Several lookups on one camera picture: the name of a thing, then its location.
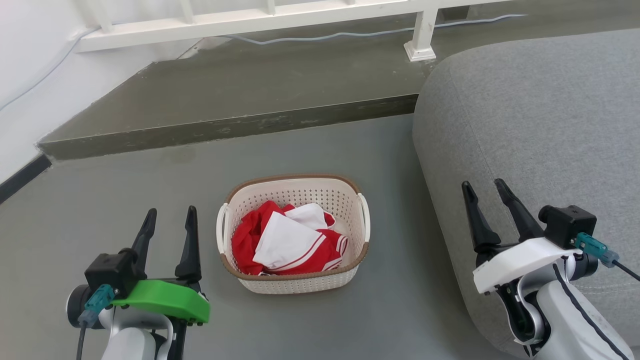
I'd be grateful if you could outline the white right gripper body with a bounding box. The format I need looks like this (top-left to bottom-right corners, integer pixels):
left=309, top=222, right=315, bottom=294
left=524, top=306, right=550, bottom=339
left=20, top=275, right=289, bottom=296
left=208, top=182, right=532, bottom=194
left=472, top=237, right=584, bottom=295

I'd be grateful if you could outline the white garment with red trim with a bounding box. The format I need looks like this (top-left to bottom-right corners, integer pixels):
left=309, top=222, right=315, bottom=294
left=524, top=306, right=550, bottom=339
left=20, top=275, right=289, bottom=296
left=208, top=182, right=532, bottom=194
left=252, top=202, right=331, bottom=274

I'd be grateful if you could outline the light blue floor cable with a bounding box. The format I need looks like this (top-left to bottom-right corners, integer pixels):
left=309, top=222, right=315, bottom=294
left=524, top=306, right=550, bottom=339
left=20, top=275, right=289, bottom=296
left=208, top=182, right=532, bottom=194
left=219, top=13, right=527, bottom=46

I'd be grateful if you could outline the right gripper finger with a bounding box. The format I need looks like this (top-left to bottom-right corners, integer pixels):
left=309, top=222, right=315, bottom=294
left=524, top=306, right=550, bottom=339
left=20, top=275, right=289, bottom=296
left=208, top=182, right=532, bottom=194
left=461, top=180, right=502, bottom=254
left=493, top=178, right=545, bottom=244

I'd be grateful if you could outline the teal plug camera cable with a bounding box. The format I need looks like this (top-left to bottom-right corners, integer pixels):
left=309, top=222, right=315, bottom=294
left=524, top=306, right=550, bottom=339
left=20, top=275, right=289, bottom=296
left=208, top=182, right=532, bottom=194
left=75, top=283, right=116, bottom=360
left=574, top=232, right=640, bottom=282

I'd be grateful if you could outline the black baseboard strip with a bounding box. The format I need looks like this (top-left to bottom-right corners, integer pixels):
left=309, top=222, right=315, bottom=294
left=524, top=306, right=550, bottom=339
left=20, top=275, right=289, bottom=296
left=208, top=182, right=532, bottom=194
left=0, top=153, right=53, bottom=205

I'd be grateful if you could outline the grey fabric sofa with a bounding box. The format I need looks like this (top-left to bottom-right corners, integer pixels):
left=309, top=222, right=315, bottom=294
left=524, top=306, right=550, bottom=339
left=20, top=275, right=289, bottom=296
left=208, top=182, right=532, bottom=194
left=412, top=28, right=640, bottom=359

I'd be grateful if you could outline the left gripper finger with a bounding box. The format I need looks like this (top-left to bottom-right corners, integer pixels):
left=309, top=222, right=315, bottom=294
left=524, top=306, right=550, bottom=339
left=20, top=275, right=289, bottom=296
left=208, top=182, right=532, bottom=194
left=174, top=205, right=203, bottom=283
left=130, top=208, right=158, bottom=279

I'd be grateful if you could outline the light blue wall cable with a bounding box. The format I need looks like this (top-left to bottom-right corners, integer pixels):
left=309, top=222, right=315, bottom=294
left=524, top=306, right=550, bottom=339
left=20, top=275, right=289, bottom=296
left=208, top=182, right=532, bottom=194
left=0, top=27, right=97, bottom=112

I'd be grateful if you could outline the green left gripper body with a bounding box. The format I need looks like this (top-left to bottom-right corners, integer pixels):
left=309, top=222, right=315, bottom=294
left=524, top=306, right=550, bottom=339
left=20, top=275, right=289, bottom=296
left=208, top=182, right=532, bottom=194
left=110, top=277, right=211, bottom=326

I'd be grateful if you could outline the white wooden railing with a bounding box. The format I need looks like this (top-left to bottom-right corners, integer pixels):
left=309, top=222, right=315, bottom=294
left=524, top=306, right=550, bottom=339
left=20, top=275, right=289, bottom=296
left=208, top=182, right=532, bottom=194
left=74, top=0, right=503, bottom=63

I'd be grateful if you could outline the teal plug left camera cable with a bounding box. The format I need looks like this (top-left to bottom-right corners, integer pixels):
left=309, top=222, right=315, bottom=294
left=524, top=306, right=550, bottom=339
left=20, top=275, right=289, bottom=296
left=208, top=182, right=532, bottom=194
left=75, top=283, right=116, bottom=360

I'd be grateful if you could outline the teal plug right camera cable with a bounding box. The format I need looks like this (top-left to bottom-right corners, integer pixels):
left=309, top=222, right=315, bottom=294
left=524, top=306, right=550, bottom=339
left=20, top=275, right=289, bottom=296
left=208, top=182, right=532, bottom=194
left=574, top=232, right=640, bottom=282

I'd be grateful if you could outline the red garment with white stripes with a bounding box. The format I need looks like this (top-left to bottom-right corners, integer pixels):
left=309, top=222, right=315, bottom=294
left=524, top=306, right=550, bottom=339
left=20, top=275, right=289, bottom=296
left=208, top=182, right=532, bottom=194
left=230, top=200, right=350, bottom=277

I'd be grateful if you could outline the cream perforated plastic laundry basket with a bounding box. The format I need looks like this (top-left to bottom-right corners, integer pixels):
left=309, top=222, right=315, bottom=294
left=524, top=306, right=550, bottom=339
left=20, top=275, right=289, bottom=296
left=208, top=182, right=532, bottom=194
left=215, top=173, right=372, bottom=295

